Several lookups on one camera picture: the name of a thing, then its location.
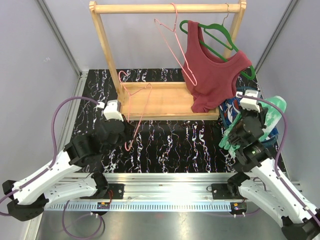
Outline green tie-dye trousers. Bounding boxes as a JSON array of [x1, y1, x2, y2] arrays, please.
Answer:
[[218, 95, 288, 158]]

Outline blue red white trousers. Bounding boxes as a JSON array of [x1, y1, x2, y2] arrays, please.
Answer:
[[218, 97, 279, 146]]

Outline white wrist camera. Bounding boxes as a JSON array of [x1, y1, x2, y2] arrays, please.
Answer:
[[97, 99, 124, 122], [235, 89, 261, 113]]

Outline maroon tank top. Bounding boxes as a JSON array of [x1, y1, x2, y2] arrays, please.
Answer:
[[181, 20, 252, 113]]

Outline green plastic hanger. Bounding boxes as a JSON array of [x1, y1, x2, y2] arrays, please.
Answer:
[[178, 9, 256, 80]]

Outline teal transparent plastic basin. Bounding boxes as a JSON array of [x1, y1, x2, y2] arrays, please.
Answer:
[[217, 86, 280, 151]]

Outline aluminium mounting rail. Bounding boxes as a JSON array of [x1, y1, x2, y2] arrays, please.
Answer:
[[33, 171, 303, 213]]

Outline wooden clothes rack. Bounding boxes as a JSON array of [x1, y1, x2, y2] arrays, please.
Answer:
[[89, 0, 247, 121]]

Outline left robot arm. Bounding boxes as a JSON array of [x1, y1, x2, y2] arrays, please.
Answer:
[[2, 119, 135, 222]]

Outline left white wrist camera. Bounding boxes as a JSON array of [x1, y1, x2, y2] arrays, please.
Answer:
[[97, 99, 124, 122]]

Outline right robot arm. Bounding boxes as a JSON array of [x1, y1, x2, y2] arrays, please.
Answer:
[[226, 107, 320, 240]]

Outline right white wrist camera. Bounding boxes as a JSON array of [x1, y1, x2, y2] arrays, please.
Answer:
[[235, 89, 261, 113]]

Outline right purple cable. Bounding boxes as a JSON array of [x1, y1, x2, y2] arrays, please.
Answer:
[[236, 93, 320, 226]]

